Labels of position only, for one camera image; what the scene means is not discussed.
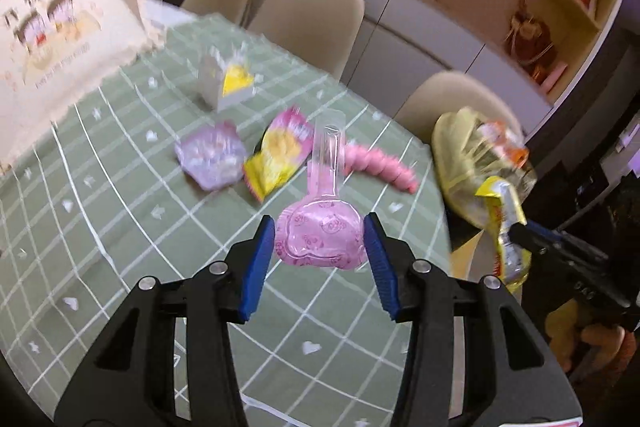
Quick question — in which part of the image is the yellow white snack bag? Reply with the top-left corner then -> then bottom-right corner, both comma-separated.
475,176 -> 532,293

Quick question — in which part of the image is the pink bottle shaped package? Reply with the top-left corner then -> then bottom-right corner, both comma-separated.
274,109 -> 367,270

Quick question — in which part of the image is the yellow trash bag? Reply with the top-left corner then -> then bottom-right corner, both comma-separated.
431,107 -> 537,229

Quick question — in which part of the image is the right hand brown glove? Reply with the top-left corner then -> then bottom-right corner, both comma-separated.
544,299 -> 637,377

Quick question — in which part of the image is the orange snack bag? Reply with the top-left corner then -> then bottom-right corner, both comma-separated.
478,121 -> 529,168

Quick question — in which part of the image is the purple clear plastic wrapper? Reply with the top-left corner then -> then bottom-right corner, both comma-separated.
175,120 -> 248,192

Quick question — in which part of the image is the green checkered tablecloth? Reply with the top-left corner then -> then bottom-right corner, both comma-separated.
1,16 -> 449,426

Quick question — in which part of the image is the yellow pink chip bag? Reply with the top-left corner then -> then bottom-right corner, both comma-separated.
243,106 -> 314,202

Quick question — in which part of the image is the beige chair near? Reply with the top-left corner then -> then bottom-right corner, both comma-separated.
394,70 -> 524,143

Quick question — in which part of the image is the large red doll figurine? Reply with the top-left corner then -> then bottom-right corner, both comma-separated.
503,0 -> 558,84

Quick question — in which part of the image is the white yellow paper box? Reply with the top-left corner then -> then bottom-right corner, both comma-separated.
198,42 -> 256,112

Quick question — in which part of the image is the beige chair middle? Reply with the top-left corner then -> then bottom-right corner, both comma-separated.
247,0 -> 364,80

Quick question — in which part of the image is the cream cartoon printed cloth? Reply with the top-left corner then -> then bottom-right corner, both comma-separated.
1,0 -> 166,171

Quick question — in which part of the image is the grey wall cabinet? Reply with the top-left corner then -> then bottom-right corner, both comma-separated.
242,0 -> 554,134

